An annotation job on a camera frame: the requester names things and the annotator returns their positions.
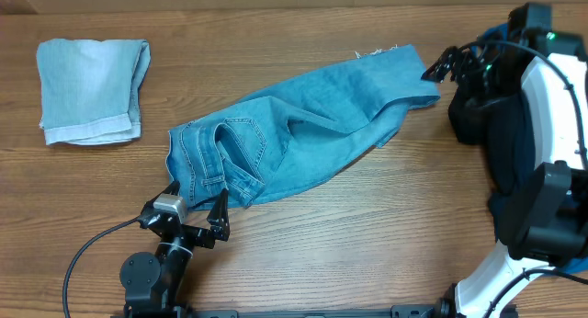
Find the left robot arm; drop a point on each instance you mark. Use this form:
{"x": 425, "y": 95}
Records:
{"x": 152, "y": 281}

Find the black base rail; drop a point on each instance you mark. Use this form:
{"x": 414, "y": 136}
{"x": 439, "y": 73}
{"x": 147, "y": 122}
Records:
{"x": 396, "y": 311}

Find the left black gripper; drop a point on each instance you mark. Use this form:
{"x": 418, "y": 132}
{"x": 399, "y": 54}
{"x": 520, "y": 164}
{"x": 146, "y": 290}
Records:
{"x": 219, "y": 225}

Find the folded light blue jeans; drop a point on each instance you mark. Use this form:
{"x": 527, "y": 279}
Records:
{"x": 90, "y": 90}

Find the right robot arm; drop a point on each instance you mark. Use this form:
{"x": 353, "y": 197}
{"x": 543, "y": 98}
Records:
{"x": 490, "y": 290}

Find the blue denim jeans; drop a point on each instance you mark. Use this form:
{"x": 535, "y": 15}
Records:
{"x": 295, "y": 135}

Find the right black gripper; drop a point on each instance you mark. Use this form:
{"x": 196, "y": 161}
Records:
{"x": 455, "y": 64}

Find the dark blue garment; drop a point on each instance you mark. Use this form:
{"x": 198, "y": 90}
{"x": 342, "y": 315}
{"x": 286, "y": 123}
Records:
{"x": 547, "y": 216}

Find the black garment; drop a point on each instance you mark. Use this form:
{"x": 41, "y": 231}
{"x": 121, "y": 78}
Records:
{"x": 498, "y": 119}

